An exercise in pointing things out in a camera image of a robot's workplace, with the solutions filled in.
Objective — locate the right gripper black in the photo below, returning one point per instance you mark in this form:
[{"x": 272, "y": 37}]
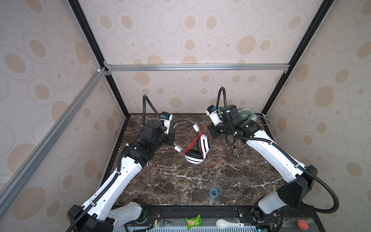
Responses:
[{"x": 214, "y": 133}]

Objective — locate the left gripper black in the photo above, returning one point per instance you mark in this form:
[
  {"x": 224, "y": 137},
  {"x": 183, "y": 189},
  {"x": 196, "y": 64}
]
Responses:
[{"x": 171, "y": 138}]

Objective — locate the white black headphones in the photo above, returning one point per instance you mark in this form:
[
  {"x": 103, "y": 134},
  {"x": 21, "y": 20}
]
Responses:
[{"x": 197, "y": 152}]

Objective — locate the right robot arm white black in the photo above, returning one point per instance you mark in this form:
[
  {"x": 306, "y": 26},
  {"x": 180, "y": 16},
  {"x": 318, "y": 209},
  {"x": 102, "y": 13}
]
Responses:
[{"x": 299, "y": 178}]

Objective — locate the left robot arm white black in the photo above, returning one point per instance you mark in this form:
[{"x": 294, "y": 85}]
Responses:
[{"x": 96, "y": 214}]

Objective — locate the green headphones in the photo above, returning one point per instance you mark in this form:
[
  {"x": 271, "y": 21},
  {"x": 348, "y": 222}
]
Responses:
[{"x": 247, "y": 114}]

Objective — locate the blue tape roll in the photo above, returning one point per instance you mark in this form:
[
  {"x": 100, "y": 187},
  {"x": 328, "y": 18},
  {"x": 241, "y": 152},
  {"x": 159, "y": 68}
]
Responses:
[{"x": 213, "y": 193}]

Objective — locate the green snack packet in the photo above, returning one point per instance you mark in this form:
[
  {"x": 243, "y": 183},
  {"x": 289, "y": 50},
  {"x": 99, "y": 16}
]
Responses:
[{"x": 193, "y": 222}]

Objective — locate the white ceramic spoon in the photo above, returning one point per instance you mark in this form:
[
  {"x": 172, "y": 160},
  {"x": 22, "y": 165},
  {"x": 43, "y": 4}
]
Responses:
[{"x": 223, "y": 224}]

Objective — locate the red ball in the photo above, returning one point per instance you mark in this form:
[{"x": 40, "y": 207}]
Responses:
[{"x": 302, "y": 225}]

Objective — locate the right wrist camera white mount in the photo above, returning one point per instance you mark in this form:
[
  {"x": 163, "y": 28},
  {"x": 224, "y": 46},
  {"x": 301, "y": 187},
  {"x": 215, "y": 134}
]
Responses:
[{"x": 214, "y": 115}]

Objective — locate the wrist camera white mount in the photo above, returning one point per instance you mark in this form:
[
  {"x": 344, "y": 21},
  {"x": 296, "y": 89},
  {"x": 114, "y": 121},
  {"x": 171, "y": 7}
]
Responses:
[
  {"x": 167, "y": 118},
  {"x": 214, "y": 115}
]

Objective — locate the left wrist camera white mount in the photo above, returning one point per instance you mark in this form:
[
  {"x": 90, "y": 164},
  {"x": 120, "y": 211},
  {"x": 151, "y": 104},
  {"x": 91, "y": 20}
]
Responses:
[{"x": 167, "y": 118}]

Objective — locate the horizontal aluminium rail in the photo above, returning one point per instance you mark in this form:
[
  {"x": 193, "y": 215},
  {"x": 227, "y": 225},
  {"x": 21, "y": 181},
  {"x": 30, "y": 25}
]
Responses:
[{"x": 198, "y": 67}]

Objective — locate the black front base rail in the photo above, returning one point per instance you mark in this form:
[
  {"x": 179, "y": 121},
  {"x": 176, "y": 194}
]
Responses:
[{"x": 172, "y": 219}]

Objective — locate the left diagonal aluminium rail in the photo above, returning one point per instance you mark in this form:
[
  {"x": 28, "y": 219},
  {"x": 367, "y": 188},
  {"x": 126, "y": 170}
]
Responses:
[{"x": 30, "y": 165}]

